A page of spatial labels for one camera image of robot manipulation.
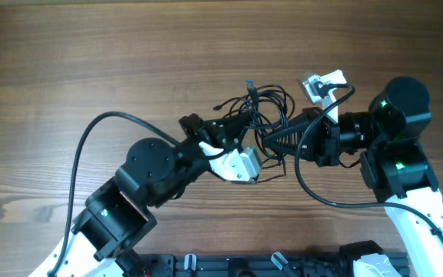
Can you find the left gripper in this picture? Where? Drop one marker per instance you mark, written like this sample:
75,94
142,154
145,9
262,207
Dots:
204,131

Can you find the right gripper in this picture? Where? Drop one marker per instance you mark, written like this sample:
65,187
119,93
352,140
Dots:
321,144

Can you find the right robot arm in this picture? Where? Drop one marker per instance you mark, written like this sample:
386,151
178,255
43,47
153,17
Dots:
393,163

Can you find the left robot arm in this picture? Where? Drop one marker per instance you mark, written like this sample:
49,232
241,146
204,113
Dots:
99,241

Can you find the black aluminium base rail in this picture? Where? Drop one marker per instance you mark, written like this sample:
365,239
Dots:
311,263

